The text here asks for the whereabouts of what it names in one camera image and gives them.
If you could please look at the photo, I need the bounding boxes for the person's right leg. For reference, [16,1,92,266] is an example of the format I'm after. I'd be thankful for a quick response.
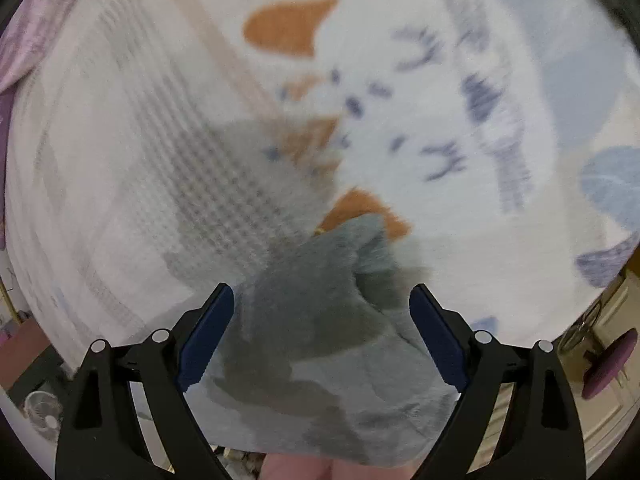
[334,459,417,480]

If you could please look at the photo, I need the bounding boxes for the pink floral blanket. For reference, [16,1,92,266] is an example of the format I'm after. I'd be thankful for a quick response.
[0,0,96,98]

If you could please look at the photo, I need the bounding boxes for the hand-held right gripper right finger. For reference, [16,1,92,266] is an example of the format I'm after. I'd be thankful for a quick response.
[408,283,587,480]

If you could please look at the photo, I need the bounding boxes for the cream cabinet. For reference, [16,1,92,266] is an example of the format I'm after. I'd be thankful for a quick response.
[550,270,640,477]

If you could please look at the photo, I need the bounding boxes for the purple round stool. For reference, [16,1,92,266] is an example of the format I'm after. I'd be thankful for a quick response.
[581,328,640,402]

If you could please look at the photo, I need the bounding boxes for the dark low table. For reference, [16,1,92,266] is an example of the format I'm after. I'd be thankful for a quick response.
[9,319,71,402]

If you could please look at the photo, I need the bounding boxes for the white and blue printed cloth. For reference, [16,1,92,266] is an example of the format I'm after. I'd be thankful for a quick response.
[240,0,640,351]

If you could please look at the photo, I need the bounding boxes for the white floor fan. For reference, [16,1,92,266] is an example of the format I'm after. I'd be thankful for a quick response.
[22,390,64,444]

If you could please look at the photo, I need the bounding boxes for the white checked floral bed sheet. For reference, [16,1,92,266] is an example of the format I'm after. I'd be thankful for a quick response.
[0,0,640,456]

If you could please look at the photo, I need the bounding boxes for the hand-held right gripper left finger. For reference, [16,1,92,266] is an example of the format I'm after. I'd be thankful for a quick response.
[55,282,236,480]

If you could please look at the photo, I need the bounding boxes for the grey zip hoodie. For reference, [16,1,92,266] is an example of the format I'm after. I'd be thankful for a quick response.
[205,212,463,465]

